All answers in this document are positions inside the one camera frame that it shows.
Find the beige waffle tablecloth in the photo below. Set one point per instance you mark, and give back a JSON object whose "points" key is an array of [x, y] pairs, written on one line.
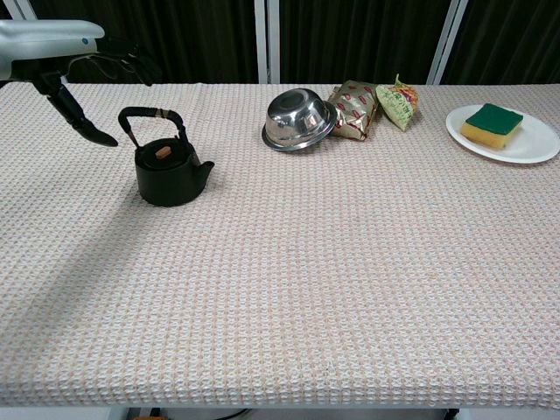
{"points": [[306, 262]]}

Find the white frame post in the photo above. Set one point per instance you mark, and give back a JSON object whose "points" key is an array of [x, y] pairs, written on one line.
{"points": [[267, 39], [17, 9], [446, 39]]}

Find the stainless steel bowl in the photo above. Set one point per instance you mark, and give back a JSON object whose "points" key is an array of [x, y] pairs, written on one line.
{"points": [[293, 122]]}

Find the black curtain panel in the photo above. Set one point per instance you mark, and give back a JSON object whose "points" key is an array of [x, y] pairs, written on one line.
{"points": [[512, 39], [359, 39], [197, 35]]}

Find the gold red snack packet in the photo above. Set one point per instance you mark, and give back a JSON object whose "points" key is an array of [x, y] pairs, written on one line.
{"points": [[354, 114]]}

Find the green yellow snack packet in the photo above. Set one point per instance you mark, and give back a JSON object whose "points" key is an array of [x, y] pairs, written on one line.
{"points": [[400, 107]]}

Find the yellow green sponge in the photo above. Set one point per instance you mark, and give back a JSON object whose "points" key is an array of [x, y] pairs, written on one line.
{"points": [[490, 127]]}

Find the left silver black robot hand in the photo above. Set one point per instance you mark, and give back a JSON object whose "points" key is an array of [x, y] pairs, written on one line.
{"points": [[52, 44]]}

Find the white round plate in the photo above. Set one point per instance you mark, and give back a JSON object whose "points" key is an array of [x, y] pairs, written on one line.
{"points": [[538, 144]]}

